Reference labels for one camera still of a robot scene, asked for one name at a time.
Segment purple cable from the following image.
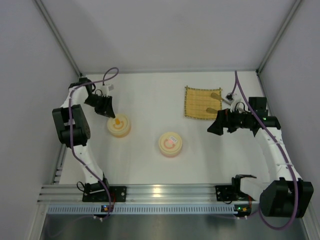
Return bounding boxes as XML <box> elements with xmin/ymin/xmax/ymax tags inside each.
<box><xmin>68</xmin><ymin>67</ymin><xmax>120</xmax><ymax>221</ymax></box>
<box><xmin>231</xmin><ymin>70</ymin><xmax>300</xmax><ymax>230</ymax></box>

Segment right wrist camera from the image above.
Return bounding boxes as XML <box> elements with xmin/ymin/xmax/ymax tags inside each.
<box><xmin>225</xmin><ymin>93</ymin><xmax>245</xmax><ymax>113</ymax></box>

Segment frame post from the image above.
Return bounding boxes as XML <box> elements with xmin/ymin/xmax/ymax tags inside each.
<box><xmin>32</xmin><ymin>0</ymin><xmax>83</xmax><ymax>77</ymax></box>
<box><xmin>255</xmin><ymin>0</ymin><xmax>304</xmax><ymax>77</ymax></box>

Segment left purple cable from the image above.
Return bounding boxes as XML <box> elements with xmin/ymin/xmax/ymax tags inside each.
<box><xmin>68</xmin><ymin>67</ymin><xmax>120</xmax><ymax>221</ymax></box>

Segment orange lunch box bowl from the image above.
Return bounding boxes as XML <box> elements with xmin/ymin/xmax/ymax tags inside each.
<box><xmin>107</xmin><ymin>124</ymin><xmax>131</xmax><ymax>138</ymax></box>

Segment pink lunch box bowl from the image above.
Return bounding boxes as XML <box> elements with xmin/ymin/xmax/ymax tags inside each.
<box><xmin>160</xmin><ymin>146</ymin><xmax>182</xmax><ymax>158</ymax></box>

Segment aluminium front rail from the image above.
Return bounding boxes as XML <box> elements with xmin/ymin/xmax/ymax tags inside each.
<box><xmin>37</xmin><ymin>182</ymin><xmax>310</xmax><ymax>204</ymax></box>

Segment metal serving tongs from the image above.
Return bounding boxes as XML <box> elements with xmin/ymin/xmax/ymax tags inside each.
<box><xmin>206</xmin><ymin>92</ymin><xmax>231</xmax><ymax>114</ymax></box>

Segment cream lid pink handle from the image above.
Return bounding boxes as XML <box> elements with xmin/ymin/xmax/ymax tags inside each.
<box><xmin>158</xmin><ymin>131</ymin><xmax>183</xmax><ymax>149</ymax></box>

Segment bamboo mat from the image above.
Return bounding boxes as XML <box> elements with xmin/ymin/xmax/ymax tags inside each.
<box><xmin>184</xmin><ymin>86</ymin><xmax>222</xmax><ymax>120</ymax></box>

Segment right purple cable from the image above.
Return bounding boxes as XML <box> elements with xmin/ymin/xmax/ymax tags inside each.
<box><xmin>231</xmin><ymin>70</ymin><xmax>300</xmax><ymax>230</ymax></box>

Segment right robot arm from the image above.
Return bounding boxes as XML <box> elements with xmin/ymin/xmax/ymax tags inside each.
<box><xmin>207</xmin><ymin>97</ymin><xmax>314</xmax><ymax>218</ymax></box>

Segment cream lid orange handle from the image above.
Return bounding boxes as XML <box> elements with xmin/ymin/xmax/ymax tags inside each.
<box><xmin>106</xmin><ymin>113</ymin><xmax>131</xmax><ymax>129</ymax></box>

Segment slotted cable duct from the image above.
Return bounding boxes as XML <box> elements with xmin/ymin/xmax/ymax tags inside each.
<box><xmin>47</xmin><ymin>204</ymin><xmax>238</xmax><ymax>215</ymax></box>

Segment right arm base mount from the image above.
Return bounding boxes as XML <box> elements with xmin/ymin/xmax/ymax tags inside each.
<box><xmin>214</xmin><ymin>184</ymin><xmax>262</xmax><ymax>204</ymax></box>

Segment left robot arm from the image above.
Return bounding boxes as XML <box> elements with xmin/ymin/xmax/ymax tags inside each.
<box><xmin>52</xmin><ymin>77</ymin><xmax>116</xmax><ymax>196</ymax></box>

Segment left frame post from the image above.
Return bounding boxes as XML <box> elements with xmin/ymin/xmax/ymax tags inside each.
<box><xmin>32</xmin><ymin>0</ymin><xmax>83</xmax><ymax>77</ymax></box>

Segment right frame post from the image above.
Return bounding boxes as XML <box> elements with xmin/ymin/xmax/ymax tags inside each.
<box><xmin>255</xmin><ymin>0</ymin><xmax>304</xmax><ymax>77</ymax></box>

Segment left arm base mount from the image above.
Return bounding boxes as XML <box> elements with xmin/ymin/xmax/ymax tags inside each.
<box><xmin>82</xmin><ymin>184</ymin><xmax>127</xmax><ymax>203</ymax></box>

